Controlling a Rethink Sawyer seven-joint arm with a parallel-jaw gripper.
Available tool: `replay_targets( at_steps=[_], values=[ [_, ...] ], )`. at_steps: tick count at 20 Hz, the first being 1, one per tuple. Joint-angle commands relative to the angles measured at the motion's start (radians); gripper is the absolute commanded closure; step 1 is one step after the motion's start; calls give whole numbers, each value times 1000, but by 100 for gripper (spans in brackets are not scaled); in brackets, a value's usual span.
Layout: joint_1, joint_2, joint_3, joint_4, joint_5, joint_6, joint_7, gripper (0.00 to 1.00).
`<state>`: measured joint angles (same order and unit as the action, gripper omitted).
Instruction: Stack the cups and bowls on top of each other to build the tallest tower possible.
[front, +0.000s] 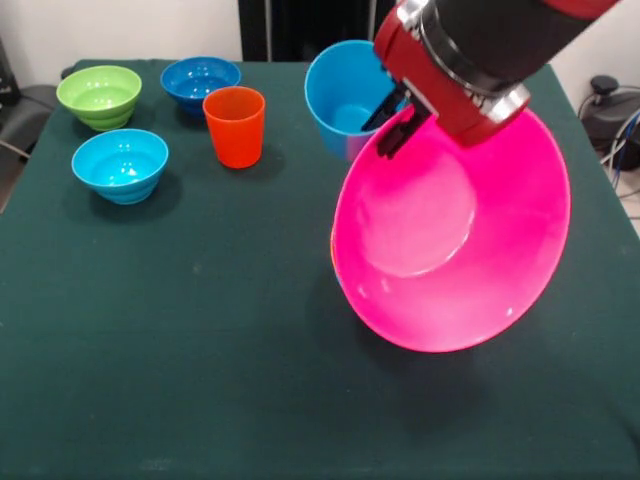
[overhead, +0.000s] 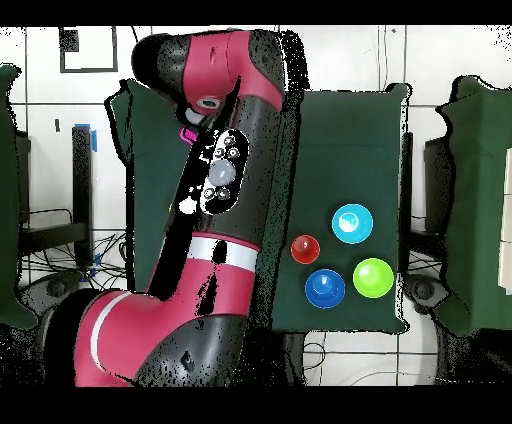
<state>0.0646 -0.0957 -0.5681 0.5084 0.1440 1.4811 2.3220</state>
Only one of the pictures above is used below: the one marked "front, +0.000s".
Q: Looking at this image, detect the light blue ribbed bowl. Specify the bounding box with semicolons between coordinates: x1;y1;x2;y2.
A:
71;128;170;206

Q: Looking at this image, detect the large pink bowl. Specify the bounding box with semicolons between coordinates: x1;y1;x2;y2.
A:
332;102;572;354

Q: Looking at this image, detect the light blue cup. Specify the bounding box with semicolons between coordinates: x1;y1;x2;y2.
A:
304;39;409;162

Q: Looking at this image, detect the bundle of floor cables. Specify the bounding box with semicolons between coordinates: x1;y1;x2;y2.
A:
599;107;640;221

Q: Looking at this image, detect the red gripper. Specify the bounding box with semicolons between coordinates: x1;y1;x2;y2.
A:
360;2;531;160

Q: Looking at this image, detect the dark blue ribbed bowl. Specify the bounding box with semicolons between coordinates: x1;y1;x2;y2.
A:
159;55;243;119

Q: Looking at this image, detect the orange cup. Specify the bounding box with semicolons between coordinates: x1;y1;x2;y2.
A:
202;86;266;170

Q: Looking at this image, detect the green ribbed bowl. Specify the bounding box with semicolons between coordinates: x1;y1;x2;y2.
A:
55;64;143;132

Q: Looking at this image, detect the dark green tablecloth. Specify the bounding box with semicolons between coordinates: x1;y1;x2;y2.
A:
0;58;640;480

